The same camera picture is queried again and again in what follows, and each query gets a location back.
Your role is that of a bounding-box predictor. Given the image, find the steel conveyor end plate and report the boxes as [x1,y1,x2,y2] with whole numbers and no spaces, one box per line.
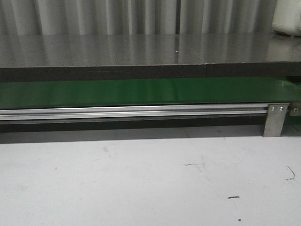
[289,101,301,116]

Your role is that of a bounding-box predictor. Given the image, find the steel conveyor support bracket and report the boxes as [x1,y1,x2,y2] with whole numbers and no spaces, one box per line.
[263,103,289,137]

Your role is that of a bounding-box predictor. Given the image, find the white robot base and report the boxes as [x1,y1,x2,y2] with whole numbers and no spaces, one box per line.
[272,0,301,36]

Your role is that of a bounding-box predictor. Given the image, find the grey curtain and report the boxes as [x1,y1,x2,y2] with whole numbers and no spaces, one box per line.
[0,0,276,35]

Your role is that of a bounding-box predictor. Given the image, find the aluminium conveyor side rail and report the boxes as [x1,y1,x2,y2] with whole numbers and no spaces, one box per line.
[0,103,268,121]

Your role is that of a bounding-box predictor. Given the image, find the green conveyor belt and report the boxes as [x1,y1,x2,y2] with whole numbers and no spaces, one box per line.
[0,77,301,110]

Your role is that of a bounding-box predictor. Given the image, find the dark granite slab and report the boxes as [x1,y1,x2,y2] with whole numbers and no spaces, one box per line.
[0,32,301,82]

